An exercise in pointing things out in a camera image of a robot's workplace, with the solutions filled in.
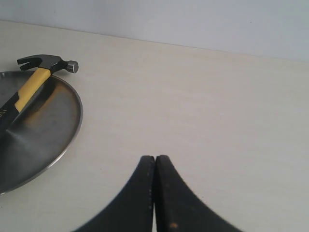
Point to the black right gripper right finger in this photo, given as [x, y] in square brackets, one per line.
[177, 208]

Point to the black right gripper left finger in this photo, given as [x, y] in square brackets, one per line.
[132, 209]

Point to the yellow black claw hammer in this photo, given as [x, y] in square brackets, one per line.
[45, 65]

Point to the round steel plate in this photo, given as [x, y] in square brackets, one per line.
[40, 135]

